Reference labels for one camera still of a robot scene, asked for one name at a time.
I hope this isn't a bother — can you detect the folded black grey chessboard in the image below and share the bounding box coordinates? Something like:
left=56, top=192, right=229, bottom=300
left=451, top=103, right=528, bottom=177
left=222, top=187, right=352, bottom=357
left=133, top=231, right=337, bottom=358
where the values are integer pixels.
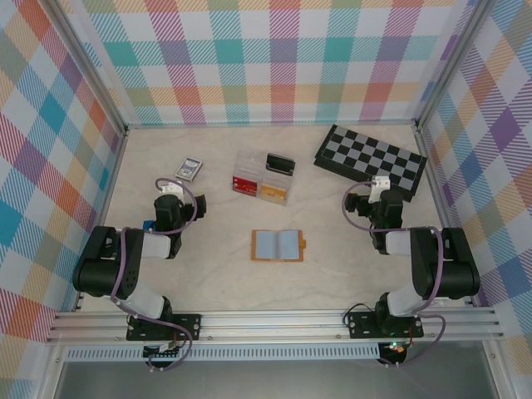
left=313, top=123, right=428, bottom=204

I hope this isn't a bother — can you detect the clear acrylic card organizer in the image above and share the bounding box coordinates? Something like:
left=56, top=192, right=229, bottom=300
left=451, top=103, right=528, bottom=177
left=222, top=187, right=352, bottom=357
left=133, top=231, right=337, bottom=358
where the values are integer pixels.
left=231, top=151, right=295, bottom=208

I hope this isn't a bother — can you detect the blue playing card box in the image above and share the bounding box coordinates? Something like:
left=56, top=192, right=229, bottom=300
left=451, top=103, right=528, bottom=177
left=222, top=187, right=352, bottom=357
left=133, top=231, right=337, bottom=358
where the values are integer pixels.
left=174, top=156, right=204, bottom=183

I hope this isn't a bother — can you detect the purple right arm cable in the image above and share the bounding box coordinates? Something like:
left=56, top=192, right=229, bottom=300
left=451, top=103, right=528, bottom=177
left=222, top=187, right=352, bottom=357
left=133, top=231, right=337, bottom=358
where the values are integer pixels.
left=342, top=179, right=448, bottom=369

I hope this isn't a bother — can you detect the aluminium back rail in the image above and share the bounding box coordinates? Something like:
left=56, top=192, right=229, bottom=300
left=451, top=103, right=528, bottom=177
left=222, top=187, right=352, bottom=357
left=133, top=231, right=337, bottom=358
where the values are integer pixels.
left=124, top=121, right=419, bottom=131

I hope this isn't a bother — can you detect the aluminium side rail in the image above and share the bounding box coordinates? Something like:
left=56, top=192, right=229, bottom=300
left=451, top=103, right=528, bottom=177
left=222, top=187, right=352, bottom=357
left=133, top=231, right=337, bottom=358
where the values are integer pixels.
left=414, top=124, right=477, bottom=308
left=72, top=126, right=130, bottom=313

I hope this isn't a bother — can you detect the black card stand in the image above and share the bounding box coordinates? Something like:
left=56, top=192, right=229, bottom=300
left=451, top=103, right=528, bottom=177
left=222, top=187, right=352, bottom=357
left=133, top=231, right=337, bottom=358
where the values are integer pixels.
left=264, top=152, right=296, bottom=174

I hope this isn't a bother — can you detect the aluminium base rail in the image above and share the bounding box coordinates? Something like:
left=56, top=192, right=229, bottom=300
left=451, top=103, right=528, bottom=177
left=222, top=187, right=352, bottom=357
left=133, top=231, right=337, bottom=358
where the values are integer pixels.
left=45, top=309, right=506, bottom=344

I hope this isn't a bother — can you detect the slotted grey cable tray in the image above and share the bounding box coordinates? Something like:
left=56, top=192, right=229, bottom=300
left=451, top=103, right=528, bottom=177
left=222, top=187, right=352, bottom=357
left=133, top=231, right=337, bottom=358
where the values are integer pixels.
left=66, top=347, right=382, bottom=362

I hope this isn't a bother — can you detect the aluminium frame post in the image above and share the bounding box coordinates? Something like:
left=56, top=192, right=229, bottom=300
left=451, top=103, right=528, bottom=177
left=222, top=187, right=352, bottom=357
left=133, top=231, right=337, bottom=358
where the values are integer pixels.
left=413, top=0, right=498, bottom=132
left=43, top=0, right=130, bottom=138

